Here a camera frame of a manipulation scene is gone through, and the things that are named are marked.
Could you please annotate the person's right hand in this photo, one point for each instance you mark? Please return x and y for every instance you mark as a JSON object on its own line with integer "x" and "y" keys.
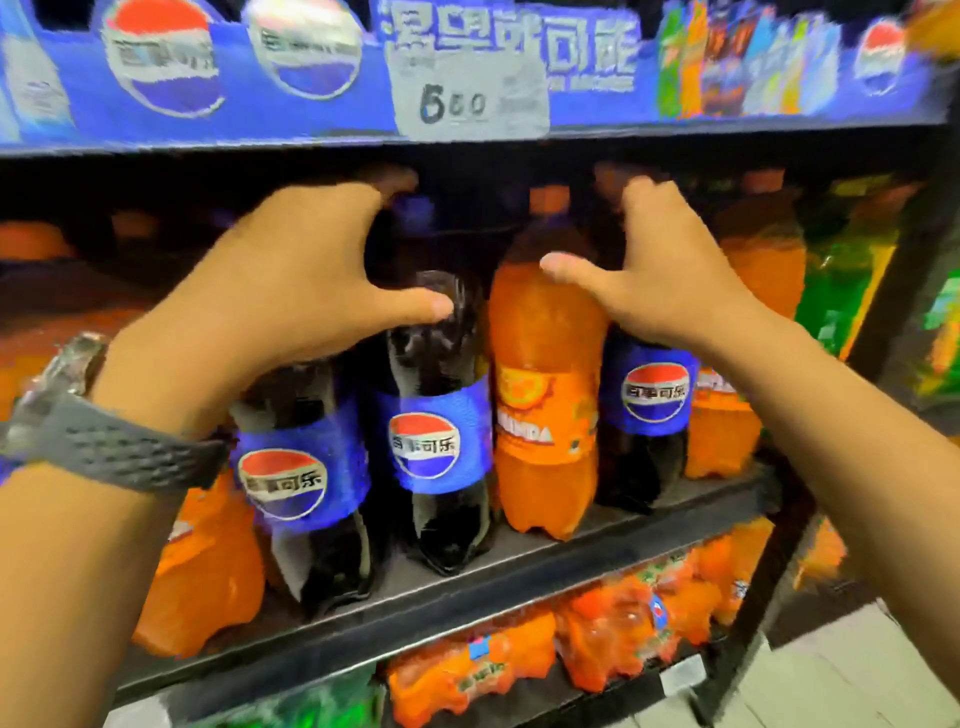
{"x": 675, "y": 285}

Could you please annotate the person's left hand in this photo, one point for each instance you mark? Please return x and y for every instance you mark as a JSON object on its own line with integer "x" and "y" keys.
{"x": 262, "y": 300}

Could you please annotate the person's right thumb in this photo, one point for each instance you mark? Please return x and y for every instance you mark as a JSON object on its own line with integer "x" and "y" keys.
{"x": 577, "y": 276}

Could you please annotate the person's left thumb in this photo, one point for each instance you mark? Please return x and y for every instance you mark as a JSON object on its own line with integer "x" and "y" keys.
{"x": 405, "y": 307}

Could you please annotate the cola bottle blue label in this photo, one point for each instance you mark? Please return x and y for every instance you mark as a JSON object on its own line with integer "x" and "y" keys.
{"x": 307, "y": 480}
{"x": 435, "y": 442}
{"x": 649, "y": 397}

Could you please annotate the person's right forearm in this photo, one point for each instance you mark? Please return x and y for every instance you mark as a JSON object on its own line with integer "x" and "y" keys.
{"x": 847, "y": 450}

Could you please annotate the person's left forearm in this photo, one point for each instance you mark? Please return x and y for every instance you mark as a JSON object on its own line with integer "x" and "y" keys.
{"x": 75, "y": 592}

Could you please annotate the orange soda bottle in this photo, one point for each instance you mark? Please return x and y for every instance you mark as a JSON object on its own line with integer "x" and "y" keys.
{"x": 210, "y": 570}
{"x": 544, "y": 405}
{"x": 739, "y": 427}

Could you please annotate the white price tag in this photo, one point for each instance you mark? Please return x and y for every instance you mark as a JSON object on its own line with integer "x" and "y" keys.
{"x": 469, "y": 101}

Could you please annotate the blue shelf banner strip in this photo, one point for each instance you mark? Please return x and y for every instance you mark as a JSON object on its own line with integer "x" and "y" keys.
{"x": 300, "y": 112}

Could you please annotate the green soda bottle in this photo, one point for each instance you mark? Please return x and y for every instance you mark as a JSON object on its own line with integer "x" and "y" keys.
{"x": 844, "y": 292}

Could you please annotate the black metal shelf rack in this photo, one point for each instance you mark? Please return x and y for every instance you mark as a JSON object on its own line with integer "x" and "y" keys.
{"x": 525, "y": 574}

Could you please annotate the shrink-wrapped orange bottle pack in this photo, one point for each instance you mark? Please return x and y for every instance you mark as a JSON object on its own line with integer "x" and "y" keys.
{"x": 742, "y": 555}
{"x": 465, "y": 667}
{"x": 630, "y": 622}

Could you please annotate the green packaged goods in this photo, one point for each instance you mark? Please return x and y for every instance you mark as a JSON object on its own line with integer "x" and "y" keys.
{"x": 943, "y": 337}

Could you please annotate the shrink-wrapped green bottle pack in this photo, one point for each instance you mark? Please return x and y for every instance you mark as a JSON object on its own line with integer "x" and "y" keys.
{"x": 315, "y": 705}

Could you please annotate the small white shelf label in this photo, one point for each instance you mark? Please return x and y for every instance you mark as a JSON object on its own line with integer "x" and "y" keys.
{"x": 682, "y": 675}

